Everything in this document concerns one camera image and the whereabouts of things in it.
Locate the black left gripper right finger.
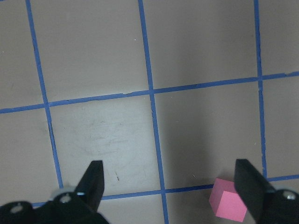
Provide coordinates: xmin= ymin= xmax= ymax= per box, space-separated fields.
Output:
xmin=234 ymin=159 xmax=276 ymax=223

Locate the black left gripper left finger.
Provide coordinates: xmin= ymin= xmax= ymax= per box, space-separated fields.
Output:
xmin=74 ymin=161 xmax=104 ymax=211

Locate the pink foam cube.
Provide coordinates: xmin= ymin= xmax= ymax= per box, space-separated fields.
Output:
xmin=209 ymin=178 xmax=247 ymax=223

